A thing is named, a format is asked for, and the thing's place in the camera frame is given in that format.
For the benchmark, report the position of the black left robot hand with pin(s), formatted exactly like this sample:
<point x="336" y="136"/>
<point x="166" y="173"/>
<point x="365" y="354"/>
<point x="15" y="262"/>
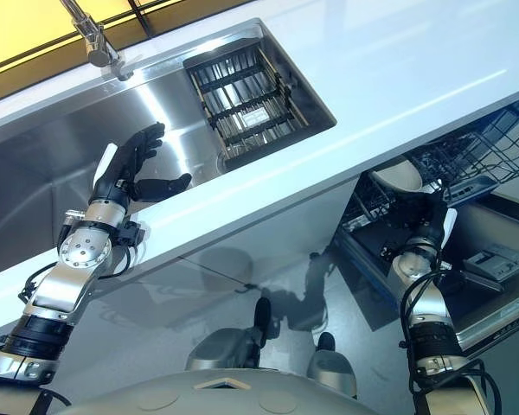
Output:
<point x="125" y="162"/>

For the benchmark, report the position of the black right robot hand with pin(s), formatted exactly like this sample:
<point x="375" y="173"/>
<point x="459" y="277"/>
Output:
<point x="432" y="214"/>

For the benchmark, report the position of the cream round plate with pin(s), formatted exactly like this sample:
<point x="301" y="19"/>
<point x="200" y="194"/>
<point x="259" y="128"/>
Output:
<point x="398" y="175"/>

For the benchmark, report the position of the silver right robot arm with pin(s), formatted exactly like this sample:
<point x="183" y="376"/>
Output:
<point x="428" y="302"/>

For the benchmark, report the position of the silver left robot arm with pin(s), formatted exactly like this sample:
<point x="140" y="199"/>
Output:
<point x="84" y="250"/>

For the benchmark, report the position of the open dishwasher door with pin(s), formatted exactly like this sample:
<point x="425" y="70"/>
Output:
<point x="493" y="302"/>

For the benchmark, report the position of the stainless steel sink basin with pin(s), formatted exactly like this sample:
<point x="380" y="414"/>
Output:
<point x="69" y="142"/>

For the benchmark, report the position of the grey detergent dispenser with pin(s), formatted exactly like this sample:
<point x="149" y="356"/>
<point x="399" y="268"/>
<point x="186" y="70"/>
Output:
<point x="495" y="263"/>

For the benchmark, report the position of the chrome kitchen faucet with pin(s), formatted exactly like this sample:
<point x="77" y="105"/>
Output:
<point x="93" y="32"/>

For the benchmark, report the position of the glossy grey cabinet front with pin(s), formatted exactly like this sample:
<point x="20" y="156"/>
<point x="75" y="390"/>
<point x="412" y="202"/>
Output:
<point x="199" y="276"/>

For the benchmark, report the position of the silver right robot leg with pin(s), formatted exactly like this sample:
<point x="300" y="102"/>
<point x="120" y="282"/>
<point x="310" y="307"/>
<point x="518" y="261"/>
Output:
<point x="333" y="367"/>

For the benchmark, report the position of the silver robot leg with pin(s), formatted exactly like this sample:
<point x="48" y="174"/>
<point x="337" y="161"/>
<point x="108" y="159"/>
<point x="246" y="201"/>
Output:
<point x="333" y="367"/>
<point x="229" y="341"/>

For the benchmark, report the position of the silver left robot leg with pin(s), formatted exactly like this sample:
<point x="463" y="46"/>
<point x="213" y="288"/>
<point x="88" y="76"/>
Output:
<point x="229" y="341"/>

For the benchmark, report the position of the grey robot torso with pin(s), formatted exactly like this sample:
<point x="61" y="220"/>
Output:
<point x="225" y="393"/>

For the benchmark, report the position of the black window frame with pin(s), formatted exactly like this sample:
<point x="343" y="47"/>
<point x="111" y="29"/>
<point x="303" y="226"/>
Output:
<point x="142" y="8"/>

